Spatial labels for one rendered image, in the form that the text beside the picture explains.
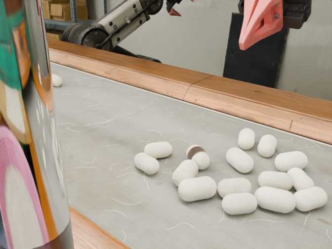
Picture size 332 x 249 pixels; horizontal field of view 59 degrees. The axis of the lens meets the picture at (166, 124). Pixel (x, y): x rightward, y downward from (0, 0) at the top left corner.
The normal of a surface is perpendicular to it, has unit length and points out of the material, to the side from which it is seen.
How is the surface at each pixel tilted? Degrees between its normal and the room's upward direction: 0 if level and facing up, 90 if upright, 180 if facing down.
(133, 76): 45
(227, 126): 0
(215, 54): 90
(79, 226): 0
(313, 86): 90
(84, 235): 0
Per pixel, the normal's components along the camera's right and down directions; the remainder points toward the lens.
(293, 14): -0.35, -0.49
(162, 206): 0.04, -0.90
